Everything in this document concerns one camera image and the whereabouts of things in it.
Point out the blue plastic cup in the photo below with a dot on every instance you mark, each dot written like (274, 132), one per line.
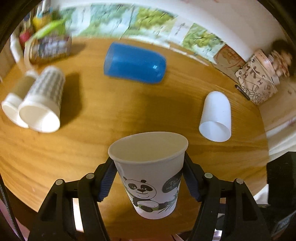
(134, 63)

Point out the grey checked paper cup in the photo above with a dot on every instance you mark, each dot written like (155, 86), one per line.
(41, 107)

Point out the red pen holder can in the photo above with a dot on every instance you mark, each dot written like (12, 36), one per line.
(24, 36)

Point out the black pen on desk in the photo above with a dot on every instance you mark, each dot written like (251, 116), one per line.
(242, 92)

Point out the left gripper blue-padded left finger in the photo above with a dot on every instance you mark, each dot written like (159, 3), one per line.
(106, 175)

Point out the green tissue box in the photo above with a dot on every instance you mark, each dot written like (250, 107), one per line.
(54, 28)

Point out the brown kraft paper card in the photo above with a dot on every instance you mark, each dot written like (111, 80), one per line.
(228, 61)

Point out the green grape leaflet strip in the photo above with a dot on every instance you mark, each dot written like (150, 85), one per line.
(140, 23)

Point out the plain white plastic cup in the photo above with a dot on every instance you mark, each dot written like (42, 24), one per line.
(215, 123)

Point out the yellow container with tubes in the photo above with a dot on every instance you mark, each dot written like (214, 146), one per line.
(41, 20)

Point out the brown sleeve paper cup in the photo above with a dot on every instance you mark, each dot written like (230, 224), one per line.
(10, 105)

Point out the white panda paper cup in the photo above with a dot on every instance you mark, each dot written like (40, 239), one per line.
(150, 167)

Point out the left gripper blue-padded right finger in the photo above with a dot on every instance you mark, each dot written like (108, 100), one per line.
(192, 175)

